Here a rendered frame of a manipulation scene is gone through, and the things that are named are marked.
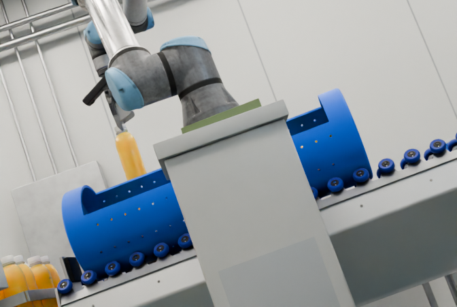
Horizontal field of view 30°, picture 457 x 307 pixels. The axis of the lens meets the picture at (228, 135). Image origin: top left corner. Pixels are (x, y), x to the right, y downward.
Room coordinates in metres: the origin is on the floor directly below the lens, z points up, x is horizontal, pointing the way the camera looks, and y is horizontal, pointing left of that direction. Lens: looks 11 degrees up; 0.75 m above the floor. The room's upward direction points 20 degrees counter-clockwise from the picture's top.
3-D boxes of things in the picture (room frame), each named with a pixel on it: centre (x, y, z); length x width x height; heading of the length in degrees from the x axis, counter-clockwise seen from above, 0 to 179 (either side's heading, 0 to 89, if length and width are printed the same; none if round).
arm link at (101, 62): (2.72, 0.30, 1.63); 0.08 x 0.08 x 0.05
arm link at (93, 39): (2.62, 0.26, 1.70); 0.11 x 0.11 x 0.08; 11
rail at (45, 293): (2.56, 0.66, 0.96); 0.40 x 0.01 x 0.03; 175
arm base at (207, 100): (2.08, 0.02, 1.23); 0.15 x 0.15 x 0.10
